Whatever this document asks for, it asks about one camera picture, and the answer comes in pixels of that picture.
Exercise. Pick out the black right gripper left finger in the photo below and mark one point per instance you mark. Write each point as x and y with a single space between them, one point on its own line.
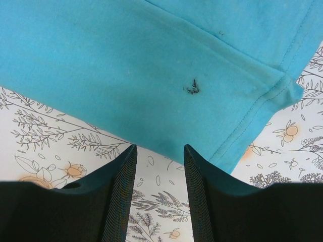
93 208

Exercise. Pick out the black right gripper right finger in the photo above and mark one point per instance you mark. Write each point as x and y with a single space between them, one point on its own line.
224 208

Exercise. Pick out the turquoise t shirt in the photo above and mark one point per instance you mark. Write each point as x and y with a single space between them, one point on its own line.
163 74

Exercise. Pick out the floral tablecloth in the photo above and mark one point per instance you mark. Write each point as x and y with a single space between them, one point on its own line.
47 147

